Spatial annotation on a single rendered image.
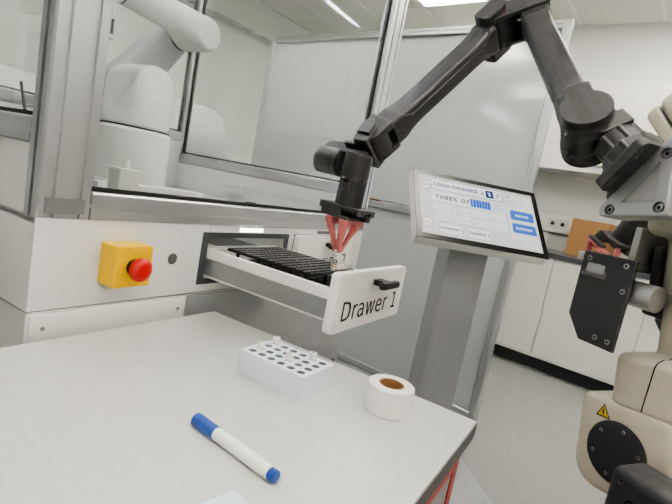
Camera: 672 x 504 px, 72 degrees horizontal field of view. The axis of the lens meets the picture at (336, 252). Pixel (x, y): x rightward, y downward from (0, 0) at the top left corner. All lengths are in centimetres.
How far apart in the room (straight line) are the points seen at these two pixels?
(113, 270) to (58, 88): 28
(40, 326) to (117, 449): 34
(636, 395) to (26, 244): 99
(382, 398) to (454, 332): 121
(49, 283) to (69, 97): 28
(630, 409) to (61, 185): 97
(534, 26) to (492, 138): 154
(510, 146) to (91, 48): 210
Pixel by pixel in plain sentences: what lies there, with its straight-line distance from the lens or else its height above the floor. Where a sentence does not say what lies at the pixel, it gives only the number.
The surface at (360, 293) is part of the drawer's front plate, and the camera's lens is 87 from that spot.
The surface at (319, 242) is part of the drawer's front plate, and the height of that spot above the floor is 91.
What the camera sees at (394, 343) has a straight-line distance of 282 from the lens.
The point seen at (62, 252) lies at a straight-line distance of 83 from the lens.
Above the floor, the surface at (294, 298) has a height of 86.
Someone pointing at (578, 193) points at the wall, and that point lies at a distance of 448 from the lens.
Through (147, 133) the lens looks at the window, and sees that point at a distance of 90.
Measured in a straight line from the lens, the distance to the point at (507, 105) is 263.
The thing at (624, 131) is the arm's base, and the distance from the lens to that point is 83.
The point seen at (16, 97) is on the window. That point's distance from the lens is 92.
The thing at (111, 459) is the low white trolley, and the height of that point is 76.
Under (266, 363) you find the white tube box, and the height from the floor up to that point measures 79.
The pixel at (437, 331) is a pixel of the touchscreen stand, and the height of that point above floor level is 60.
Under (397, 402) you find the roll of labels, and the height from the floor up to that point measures 79.
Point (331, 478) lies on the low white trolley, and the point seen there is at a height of 76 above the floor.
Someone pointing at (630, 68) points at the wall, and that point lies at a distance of 465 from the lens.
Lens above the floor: 107
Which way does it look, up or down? 8 degrees down
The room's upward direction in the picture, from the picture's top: 11 degrees clockwise
